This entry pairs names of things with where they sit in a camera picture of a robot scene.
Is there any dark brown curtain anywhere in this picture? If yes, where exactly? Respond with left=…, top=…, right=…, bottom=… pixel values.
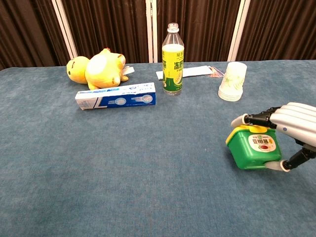
left=0, top=0, right=316, bottom=71

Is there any white flat packet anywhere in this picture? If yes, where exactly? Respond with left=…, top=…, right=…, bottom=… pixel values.
left=156, top=65, right=212, bottom=80

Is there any yellow plush toy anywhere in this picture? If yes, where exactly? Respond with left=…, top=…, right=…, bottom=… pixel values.
left=66, top=47, right=135, bottom=90

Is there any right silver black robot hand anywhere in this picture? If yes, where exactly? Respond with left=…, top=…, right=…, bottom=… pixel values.
left=231, top=102, right=316, bottom=172

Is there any blue white toothpaste box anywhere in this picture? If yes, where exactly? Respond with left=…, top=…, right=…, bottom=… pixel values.
left=75, top=82, right=157, bottom=111

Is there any stack of white paper cups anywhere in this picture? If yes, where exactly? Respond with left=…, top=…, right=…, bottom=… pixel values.
left=218, top=61, right=248, bottom=102

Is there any small striped paper item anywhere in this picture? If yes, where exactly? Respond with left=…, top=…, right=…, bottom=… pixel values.
left=207, top=66, right=226, bottom=78

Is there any white partition frame post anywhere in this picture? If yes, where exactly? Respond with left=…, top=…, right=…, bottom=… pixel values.
left=227, top=0, right=252, bottom=62
left=145, top=0, right=158, bottom=63
left=51, top=0, right=79, bottom=60

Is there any clear bottle with yellow label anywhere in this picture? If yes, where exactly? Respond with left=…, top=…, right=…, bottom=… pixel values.
left=161, top=23, right=185, bottom=97

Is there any blue tablecloth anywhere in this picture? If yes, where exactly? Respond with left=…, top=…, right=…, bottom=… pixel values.
left=0, top=59, right=316, bottom=237

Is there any green tub with yellow lid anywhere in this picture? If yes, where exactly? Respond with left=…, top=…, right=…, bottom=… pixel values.
left=225, top=125, right=282, bottom=170

